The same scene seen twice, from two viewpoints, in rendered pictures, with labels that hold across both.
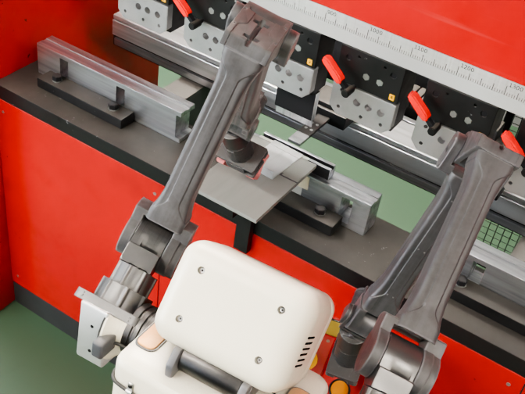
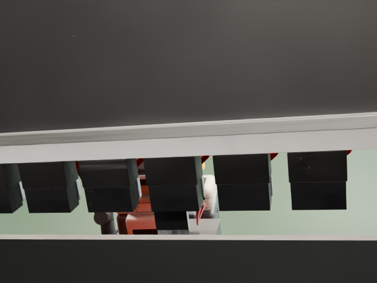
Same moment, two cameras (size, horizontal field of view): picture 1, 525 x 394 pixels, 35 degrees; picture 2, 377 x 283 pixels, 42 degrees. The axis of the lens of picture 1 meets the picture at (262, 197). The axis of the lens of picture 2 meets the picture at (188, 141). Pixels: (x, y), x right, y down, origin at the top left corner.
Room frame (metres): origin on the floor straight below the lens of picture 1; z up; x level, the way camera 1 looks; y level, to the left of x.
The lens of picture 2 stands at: (2.97, -0.27, 1.75)
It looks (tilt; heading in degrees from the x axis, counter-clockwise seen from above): 16 degrees down; 167
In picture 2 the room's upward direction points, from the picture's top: 7 degrees counter-clockwise
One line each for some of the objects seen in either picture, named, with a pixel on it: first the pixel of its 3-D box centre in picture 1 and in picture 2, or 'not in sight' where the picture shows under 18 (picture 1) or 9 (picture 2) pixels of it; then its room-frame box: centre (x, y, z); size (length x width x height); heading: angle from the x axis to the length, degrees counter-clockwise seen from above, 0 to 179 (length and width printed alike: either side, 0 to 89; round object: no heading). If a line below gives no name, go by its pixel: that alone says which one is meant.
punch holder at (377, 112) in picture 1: (373, 83); (111, 181); (1.56, -0.20, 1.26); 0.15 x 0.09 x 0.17; 63
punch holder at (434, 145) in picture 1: (458, 119); (51, 182); (1.47, -0.38, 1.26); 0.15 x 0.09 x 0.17; 63
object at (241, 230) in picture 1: (240, 221); not in sight; (1.48, 0.04, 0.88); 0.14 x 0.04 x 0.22; 153
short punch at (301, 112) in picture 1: (296, 102); (171, 220); (1.64, -0.04, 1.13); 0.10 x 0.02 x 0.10; 63
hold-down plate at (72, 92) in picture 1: (84, 98); not in sight; (1.87, 0.52, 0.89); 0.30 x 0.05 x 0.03; 63
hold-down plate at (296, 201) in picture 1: (283, 199); not in sight; (1.57, -0.05, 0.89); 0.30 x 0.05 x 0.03; 63
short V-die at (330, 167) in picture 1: (296, 155); not in sight; (1.63, -0.06, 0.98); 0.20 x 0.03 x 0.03; 63
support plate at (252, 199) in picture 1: (255, 176); (188, 237); (1.51, 0.03, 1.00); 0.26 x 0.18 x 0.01; 153
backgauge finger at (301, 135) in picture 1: (320, 116); not in sight; (1.78, -0.11, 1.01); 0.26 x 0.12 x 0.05; 153
